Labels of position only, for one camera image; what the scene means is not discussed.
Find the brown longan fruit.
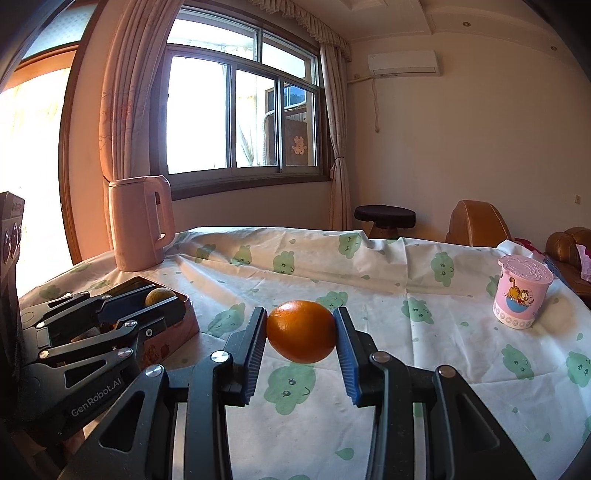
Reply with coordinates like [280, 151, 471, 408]
[144, 287, 176, 307]

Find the beige curtain right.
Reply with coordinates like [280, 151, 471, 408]
[321, 43, 352, 231]

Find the pink electric kettle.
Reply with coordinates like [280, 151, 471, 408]
[108, 175, 175, 272]

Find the pink cartoon cup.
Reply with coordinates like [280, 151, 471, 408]
[493, 255, 554, 330]

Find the window with dark frame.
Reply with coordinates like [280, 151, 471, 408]
[149, 1, 329, 199]

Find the dark round stool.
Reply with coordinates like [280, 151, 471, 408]
[353, 205, 417, 240]

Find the white air conditioner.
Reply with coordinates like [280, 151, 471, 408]
[368, 50, 441, 76]

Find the brown leather armchair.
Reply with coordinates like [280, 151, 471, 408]
[446, 200, 513, 247]

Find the brown leather sofa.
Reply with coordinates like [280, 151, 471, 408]
[545, 227, 590, 307]

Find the small orange kumquat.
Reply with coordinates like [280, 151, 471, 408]
[266, 300, 337, 364]

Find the pink metal tin box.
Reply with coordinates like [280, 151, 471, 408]
[105, 276, 199, 368]

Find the pink curtain left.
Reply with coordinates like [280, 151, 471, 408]
[99, 1, 182, 182]

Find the floral pink cushion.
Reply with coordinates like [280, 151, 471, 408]
[576, 244, 591, 283]

